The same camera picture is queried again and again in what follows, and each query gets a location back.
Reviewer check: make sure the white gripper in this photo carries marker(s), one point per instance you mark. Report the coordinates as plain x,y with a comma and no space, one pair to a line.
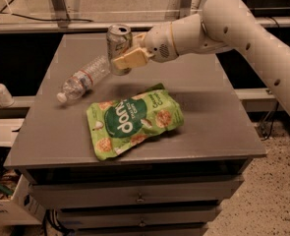
158,43

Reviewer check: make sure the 7up soda can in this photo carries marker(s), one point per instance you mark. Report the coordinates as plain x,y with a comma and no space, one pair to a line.
119,39

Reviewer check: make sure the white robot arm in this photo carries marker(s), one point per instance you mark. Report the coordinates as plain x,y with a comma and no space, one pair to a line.
222,23

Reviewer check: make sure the clear plastic water bottle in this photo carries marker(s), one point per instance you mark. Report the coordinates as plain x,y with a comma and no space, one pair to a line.
84,79

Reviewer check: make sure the white pump dispenser bottle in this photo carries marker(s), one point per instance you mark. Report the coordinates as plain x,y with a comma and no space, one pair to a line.
6,98

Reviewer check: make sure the green rice chips bag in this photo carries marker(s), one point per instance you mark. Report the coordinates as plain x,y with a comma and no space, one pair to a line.
119,125

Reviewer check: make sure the grey drawer cabinet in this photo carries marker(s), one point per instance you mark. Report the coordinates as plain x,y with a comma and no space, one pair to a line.
170,185

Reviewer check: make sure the white cardboard box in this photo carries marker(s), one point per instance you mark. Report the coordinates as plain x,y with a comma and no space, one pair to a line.
21,208

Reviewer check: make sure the grey metal frame leg right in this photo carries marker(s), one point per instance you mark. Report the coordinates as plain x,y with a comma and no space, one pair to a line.
185,0

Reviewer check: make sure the grey metal frame leg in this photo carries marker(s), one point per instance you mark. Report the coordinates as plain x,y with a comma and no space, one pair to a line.
185,0
60,12

